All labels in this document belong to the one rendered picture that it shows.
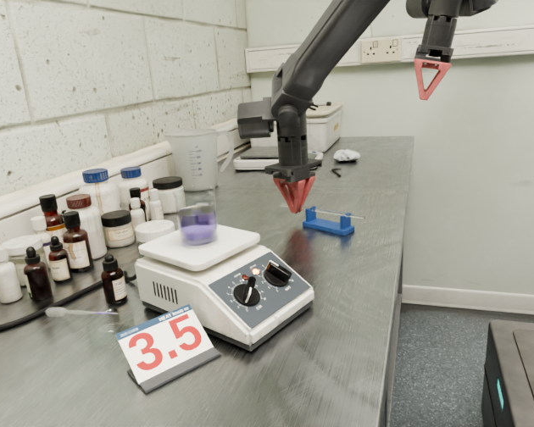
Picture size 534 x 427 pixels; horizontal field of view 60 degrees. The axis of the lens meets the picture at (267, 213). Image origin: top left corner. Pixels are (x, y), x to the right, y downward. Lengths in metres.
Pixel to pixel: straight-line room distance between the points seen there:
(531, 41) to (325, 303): 1.47
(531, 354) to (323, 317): 0.78
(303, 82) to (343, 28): 0.11
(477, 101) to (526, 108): 0.17
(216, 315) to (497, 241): 1.68
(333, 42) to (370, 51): 1.18
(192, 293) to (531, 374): 0.86
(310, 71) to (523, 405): 0.79
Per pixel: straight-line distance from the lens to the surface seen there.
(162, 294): 0.60
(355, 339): 0.55
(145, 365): 0.52
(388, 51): 1.88
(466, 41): 1.89
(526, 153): 2.01
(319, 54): 0.73
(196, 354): 0.53
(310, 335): 0.55
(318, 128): 1.61
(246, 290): 0.53
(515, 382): 1.20
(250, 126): 0.87
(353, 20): 0.69
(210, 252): 0.57
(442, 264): 2.12
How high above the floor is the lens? 1.05
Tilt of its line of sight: 18 degrees down
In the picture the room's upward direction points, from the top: 4 degrees counter-clockwise
